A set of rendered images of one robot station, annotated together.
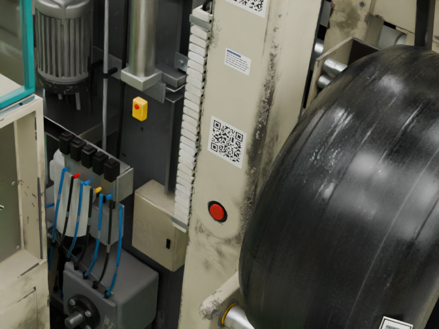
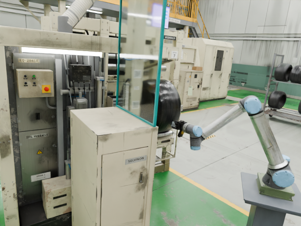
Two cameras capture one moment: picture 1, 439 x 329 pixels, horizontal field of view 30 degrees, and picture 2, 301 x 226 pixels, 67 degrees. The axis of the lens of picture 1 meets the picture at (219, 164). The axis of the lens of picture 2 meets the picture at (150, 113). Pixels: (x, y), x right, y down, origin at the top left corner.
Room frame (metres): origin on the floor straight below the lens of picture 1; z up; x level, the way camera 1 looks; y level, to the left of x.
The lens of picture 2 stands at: (0.20, 1.89, 1.72)
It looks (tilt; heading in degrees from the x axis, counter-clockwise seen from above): 15 degrees down; 292
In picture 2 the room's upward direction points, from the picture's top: 5 degrees clockwise
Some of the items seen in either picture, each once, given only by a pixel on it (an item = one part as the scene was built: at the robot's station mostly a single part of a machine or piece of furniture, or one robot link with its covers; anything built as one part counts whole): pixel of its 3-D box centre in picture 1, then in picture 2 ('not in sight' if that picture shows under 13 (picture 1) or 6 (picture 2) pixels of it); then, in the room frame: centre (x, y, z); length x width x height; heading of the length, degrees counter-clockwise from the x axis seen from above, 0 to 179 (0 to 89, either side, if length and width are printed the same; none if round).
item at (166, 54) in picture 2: not in sight; (151, 52); (1.24, -0.54, 1.71); 0.61 x 0.25 x 0.15; 57
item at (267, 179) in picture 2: not in sight; (274, 178); (-0.16, -0.23, 0.72); 0.19 x 0.19 x 0.10
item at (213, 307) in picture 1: (266, 270); not in sight; (1.16, -0.12, 0.90); 0.40 x 0.03 x 0.10; 147
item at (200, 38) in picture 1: (199, 126); not in sight; (1.21, 0.04, 1.19); 0.05 x 0.04 x 0.48; 147
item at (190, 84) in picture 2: not in sight; (186, 89); (1.97, -5.22, 0.62); 0.91 x 0.58 x 1.25; 65
